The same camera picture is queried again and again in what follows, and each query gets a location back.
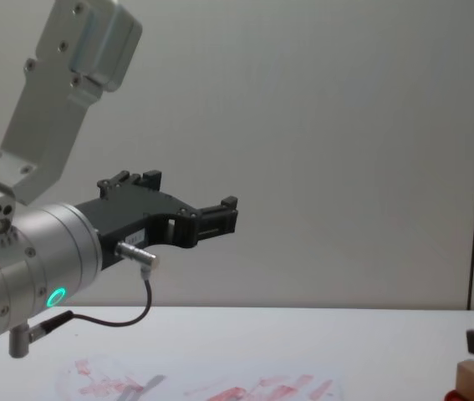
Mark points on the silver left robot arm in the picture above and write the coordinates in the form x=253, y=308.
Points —
x=40, y=246

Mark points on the clear sheet with red smears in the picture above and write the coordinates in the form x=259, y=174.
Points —
x=220, y=386

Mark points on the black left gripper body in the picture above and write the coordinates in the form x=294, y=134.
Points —
x=136, y=209

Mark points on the small red object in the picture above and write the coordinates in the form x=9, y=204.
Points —
x=453, y=396

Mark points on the white table cloth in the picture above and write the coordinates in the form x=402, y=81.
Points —
x=286, y=334

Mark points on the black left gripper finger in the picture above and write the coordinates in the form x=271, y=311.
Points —
x=125, y=179
x=217, y=219

